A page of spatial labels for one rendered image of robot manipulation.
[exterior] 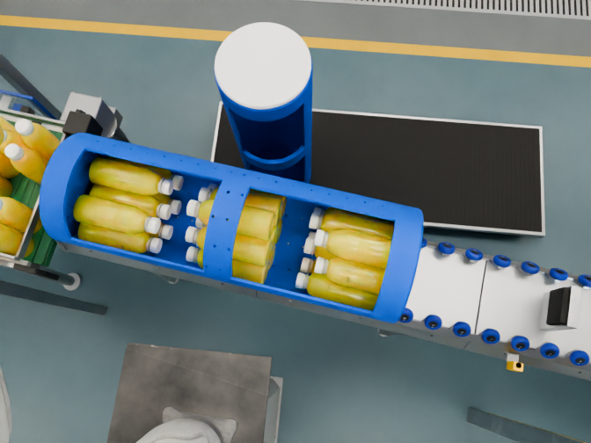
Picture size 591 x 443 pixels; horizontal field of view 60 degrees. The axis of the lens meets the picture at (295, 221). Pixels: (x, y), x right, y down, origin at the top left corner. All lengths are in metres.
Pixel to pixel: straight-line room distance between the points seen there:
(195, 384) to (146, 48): 1.99
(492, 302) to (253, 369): 0.66
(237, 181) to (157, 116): 1.55
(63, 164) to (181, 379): 0.58
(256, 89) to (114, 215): 0.53
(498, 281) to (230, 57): 0.97
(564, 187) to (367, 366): 1.26
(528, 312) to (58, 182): 1.23
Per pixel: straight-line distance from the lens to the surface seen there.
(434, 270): 1.46
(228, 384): 1.33
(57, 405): 2.58
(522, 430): 1.89
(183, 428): 1.12
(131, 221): 1.30
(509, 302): 1.51
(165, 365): 1.36
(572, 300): 1.40
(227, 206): 1.16
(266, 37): 1.58
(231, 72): 1.52
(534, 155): 2.56
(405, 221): 1.17
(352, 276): 1.20
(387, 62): 2.78
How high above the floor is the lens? 2.33
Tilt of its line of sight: 75 degrees down
